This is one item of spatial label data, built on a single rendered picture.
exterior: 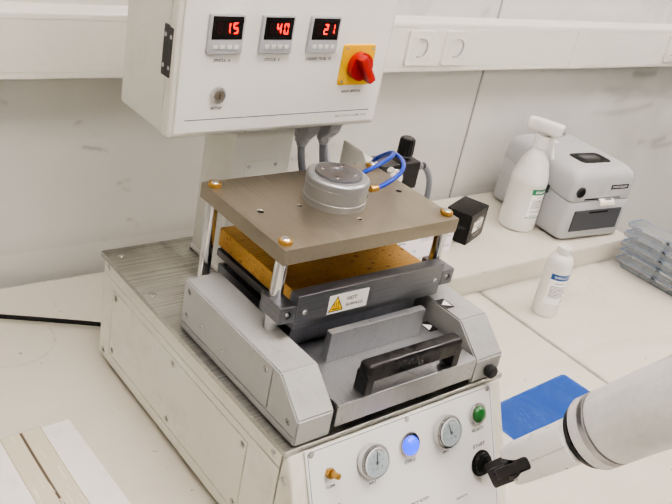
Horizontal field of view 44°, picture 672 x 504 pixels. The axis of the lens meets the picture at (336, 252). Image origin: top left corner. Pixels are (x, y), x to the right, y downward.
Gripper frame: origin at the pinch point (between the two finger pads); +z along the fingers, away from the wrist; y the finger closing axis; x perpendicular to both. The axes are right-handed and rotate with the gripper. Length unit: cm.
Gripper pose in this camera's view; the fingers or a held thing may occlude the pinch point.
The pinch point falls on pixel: (503, 470)
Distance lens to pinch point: 110.5
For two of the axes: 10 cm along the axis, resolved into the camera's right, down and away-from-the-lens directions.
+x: 3.9, 8.8, -2.8
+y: -7.8, 1.6, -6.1
